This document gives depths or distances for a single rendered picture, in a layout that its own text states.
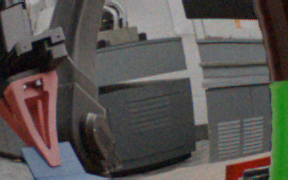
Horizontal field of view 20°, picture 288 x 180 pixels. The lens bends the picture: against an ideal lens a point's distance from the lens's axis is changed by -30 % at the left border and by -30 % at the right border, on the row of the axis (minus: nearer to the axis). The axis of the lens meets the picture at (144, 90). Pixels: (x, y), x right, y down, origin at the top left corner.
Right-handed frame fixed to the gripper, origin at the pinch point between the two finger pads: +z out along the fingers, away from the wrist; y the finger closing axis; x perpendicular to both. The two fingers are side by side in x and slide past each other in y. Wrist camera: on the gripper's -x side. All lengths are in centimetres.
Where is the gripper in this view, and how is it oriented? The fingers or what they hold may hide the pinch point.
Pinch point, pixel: (50, 158)
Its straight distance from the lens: 75.1
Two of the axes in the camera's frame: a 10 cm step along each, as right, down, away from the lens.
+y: 6.0, -4.5, -6.6
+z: 4.2, 8.8, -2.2
